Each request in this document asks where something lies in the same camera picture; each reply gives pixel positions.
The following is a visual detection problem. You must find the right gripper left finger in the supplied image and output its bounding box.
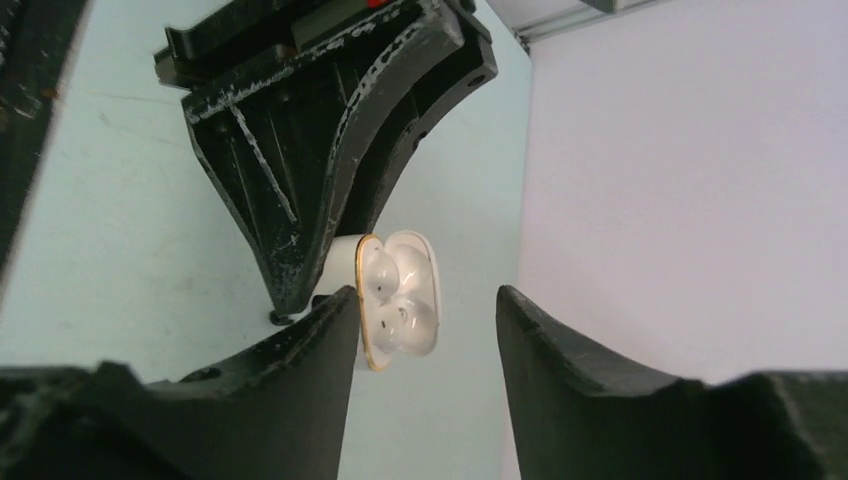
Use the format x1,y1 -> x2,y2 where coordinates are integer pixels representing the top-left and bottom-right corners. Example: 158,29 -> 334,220
1,287 -> 360,479

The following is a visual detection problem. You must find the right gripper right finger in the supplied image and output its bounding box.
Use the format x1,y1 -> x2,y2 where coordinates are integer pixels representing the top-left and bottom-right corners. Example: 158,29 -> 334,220
495,285 -> 847,479

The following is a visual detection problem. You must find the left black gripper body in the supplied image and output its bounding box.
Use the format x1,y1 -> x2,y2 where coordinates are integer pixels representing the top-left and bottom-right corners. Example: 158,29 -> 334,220
153,0 -> 478,91

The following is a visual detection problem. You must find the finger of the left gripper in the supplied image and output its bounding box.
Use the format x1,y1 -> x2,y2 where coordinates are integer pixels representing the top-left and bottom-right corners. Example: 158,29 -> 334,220
182,13 -> 464,316
337,39 -> 497,236

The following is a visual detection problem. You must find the white earbud charging case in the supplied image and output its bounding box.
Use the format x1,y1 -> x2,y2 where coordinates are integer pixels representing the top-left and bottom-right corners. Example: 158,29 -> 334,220
312,230 -> 441,372

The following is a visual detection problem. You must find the left aluminium frame post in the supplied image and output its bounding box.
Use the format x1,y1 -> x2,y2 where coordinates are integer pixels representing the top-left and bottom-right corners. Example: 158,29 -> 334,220
512,0 -> 661,48

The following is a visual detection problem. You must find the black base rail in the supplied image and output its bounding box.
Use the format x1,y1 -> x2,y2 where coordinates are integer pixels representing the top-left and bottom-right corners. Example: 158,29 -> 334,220
1,0 -> 88,270

